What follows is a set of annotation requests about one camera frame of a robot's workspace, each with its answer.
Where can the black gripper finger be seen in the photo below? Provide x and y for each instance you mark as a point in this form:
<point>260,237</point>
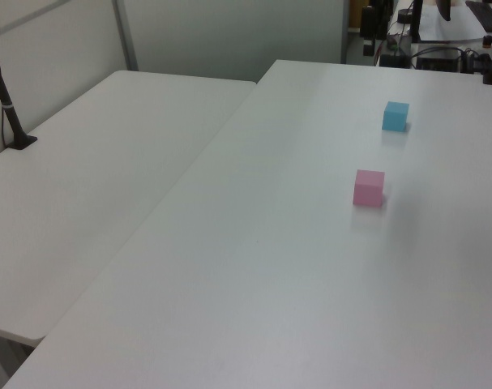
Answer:
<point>445,9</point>

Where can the blue cube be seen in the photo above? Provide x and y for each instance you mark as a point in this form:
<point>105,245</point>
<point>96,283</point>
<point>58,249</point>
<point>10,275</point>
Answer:
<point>394,117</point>

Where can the pink cube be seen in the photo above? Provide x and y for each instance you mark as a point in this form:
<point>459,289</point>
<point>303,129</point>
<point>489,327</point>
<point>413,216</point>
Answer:
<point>368,190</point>

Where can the black monitor stand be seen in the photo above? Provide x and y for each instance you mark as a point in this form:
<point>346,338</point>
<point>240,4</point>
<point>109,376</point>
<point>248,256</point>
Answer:
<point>416,20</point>

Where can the black keyboard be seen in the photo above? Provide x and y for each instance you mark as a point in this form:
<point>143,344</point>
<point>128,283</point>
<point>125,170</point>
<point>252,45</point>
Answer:
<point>484,14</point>

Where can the black flat electronics box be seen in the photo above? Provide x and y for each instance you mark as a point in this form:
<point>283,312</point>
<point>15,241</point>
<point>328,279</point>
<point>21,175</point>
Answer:
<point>436,61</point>

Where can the small red black object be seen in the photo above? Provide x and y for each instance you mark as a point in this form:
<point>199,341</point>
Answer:
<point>489,40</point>

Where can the black adapter block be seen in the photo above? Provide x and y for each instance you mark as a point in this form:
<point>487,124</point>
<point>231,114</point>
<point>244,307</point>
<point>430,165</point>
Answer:
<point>476,62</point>

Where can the black upright device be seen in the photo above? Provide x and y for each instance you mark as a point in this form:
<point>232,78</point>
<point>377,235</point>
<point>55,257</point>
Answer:
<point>369,24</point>

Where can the yellow wooden board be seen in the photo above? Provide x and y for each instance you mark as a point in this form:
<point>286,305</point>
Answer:
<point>354,14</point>

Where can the white side table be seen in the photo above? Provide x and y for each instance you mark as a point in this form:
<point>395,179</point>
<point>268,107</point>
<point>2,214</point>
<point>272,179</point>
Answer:
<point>108,162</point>

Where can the grey partition frame post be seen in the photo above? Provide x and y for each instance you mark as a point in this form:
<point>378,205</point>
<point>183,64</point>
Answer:
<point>345,32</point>

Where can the black camera stand pole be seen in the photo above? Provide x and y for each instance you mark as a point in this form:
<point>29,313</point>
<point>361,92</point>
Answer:
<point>14,121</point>

